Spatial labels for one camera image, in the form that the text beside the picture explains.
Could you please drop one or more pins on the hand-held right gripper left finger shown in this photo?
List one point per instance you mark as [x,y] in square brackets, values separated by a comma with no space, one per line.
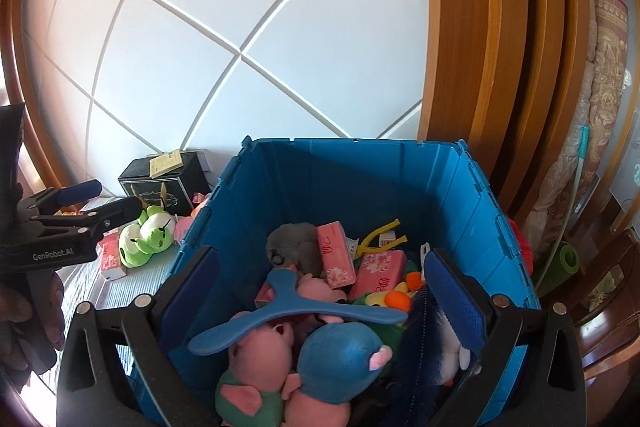
[192,292]

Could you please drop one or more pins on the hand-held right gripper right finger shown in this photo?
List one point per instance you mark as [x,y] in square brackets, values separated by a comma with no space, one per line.
[452,297]

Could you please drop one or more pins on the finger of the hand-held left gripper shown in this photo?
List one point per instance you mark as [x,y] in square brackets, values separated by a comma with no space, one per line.
[112,214]
[80,189]

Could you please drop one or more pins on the green frog plush toy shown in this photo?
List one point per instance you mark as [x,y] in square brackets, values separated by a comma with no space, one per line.
[150,232]

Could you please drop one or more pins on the blue plastic storage crate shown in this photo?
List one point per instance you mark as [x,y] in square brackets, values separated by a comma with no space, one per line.
[350,187]

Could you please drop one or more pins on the person's left hand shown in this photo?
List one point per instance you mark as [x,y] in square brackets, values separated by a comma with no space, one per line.
[55,312]

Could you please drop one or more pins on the white plush toy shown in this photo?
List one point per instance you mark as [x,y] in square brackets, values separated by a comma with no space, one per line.
[457,352]

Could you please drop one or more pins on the green orange parrot plush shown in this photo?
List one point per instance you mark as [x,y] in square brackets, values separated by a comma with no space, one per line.
[395,299]

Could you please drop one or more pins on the yellow notepad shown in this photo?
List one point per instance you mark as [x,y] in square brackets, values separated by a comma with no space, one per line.
[166,163]

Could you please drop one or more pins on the pink flowered tissue packet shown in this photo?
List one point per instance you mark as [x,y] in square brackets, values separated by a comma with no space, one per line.
[380,274]

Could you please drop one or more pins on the dark blue fuzzy pouch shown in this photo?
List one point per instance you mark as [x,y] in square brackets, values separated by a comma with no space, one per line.
[415,367]

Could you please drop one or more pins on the black gift bag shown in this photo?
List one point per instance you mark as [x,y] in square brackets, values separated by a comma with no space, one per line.
[190,187]

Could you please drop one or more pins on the red cloth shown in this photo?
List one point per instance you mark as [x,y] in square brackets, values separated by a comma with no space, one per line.
[522,247]

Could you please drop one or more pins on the pink pig plush toy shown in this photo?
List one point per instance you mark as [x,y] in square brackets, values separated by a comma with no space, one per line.
[255,352]

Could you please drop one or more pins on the blue plastic boomerang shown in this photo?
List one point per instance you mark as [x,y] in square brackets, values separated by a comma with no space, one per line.
[300,307]

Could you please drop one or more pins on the gray plush toy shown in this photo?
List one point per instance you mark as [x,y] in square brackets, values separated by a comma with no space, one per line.
[295,242]

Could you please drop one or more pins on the green yoga mat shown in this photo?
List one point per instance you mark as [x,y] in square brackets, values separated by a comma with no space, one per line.
[562,264]

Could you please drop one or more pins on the small pink plush toy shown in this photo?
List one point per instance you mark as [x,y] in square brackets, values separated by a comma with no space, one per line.
[320,292]

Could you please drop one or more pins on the blue round plush toy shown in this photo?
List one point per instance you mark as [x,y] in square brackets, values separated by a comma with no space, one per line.
[335,357]

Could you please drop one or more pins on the dark wooden chair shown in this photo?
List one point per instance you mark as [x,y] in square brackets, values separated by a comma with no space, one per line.
[610,332]

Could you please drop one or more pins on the white padded headboard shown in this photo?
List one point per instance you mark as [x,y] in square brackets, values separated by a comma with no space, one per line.
[250,7]

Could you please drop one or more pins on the rolled patterned carpet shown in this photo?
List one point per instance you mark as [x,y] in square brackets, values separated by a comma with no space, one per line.
[605,82]

